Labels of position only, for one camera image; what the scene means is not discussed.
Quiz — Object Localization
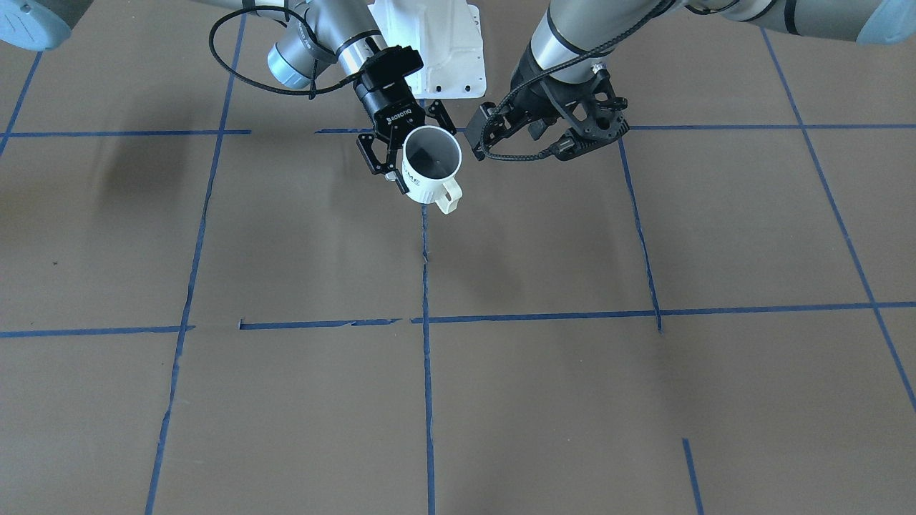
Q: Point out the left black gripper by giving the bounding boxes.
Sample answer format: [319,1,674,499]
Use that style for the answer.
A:
[464,45,573,160]

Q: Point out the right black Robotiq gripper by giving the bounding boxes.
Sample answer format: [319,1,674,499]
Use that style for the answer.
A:
[354,82,457,195]

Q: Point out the white ribbed HOME mug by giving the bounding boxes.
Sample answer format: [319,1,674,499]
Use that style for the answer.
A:
[401,126,462,215]

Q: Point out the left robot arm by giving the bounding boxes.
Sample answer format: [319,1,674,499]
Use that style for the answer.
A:
[464,1,915,161]

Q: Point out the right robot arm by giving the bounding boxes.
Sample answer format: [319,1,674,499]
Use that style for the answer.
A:
[2,1,462,203]

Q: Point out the brown paper table mat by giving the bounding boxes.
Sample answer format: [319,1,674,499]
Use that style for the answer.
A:
[2,6,914,514]

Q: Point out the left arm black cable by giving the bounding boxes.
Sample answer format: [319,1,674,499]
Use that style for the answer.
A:
[476,0,681,163]

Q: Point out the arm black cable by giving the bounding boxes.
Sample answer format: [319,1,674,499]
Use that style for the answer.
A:
[476,0,681,163]
[209,6,373,97]

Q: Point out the black camera bracket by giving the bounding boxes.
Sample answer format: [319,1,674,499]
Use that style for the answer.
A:
[545,62,630,161]
[355,46,424,92]

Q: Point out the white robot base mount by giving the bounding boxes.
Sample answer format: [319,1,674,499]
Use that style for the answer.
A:
[369,1,487,99]

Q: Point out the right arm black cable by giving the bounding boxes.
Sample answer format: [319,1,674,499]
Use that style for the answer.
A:
[209,6,373,97]

